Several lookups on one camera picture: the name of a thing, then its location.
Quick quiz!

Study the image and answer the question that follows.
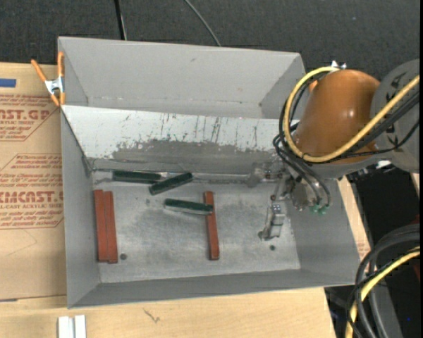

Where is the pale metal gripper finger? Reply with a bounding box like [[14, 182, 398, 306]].
[[247, 166, 285, 189], [258, 204, 287, 242]]

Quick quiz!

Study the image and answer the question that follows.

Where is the brown cardboard board, red print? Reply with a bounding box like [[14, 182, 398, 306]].
[[0, 61, 69, 303]]

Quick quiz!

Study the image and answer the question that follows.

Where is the red-brown flat block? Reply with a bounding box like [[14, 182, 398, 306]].
[[202, 190, 221, 261], [93, 189, 109, 263], [104, 190, 119, 264]]

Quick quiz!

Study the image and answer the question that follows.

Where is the dark green flat block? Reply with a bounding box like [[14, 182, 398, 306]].
[[163, 198, 214, 216], [111, 170, 163, 184], [148, 171, 195, 196]]

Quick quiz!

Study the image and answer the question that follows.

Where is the grey metal bin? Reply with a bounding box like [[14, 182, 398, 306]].
[[57, 36, 362, 310]]

